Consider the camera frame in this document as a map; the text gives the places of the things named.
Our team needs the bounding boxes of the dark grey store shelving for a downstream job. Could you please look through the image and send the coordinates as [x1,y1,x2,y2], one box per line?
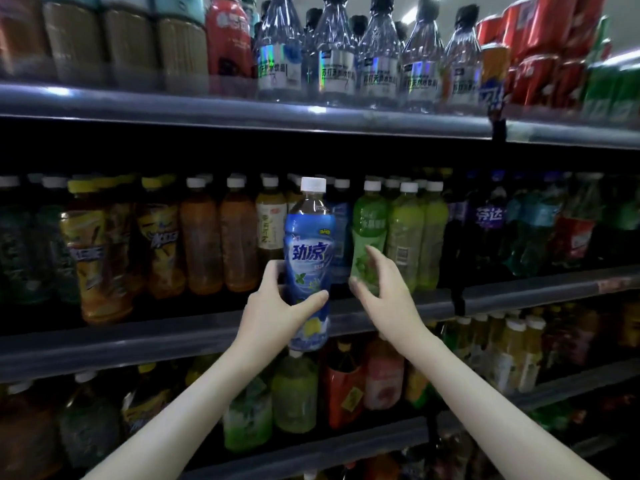
[0,0,640,480]

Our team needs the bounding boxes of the dark blue bottle white cap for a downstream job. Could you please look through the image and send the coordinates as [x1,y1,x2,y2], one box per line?
[284,177,336,353]

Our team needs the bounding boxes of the person's left forearm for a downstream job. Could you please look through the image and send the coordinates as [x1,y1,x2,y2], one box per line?
[85,345,276,480]

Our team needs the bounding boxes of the person's right forearm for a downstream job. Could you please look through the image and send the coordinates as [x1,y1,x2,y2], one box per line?
[405,329,606,480]

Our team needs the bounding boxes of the person's left hand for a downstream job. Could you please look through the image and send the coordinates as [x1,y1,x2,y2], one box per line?
[232,259,329,374]

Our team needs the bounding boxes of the red price tag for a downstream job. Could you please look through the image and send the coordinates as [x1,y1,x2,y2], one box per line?
[598,277,636,295]

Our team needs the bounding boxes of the person's right hand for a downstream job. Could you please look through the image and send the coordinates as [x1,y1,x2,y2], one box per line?
[348,245,433,358]

